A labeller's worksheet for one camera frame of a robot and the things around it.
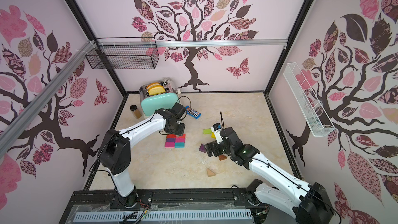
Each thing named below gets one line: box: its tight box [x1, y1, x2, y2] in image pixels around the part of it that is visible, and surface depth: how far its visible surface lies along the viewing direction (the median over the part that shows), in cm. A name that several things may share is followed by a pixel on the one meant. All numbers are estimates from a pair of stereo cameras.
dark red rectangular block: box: [166, 133, 176, 139], surface depth 96 cm
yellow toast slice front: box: [148, 85, 166, 96], surface depth 97 cm
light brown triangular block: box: [206, 168, 216, 178], surface depth 83 cm
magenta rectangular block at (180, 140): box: [175, 137, 187, 143], surface depth 96 cm
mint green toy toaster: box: [139, 79, 180, 117], surface depth 98 cm
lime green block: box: [202, 128, 212, 135], surface depth 100 cm
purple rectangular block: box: [165, 137, 176, 143], surface depth 96 cm
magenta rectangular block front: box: [164, 142, 175, 148], surface depth 94 cm
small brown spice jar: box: [129, 104, 142, 119], surface depth 102 cm
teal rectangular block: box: [174, 142, 186, 148], surface depth 94 cm
